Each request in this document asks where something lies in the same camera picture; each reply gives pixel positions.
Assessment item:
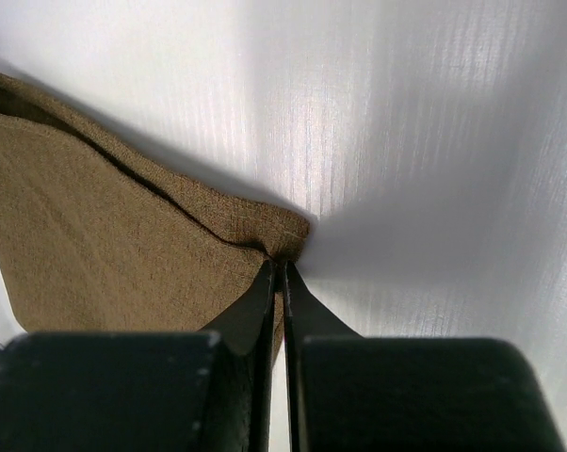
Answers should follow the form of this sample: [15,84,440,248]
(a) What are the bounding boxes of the brown cloth napkin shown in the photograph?
[0,69,312,373]

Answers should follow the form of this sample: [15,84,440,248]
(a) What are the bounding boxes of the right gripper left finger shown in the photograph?
[202,261,276,451]

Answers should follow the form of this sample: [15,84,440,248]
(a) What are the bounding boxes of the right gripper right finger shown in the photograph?
[283,261,359,452]

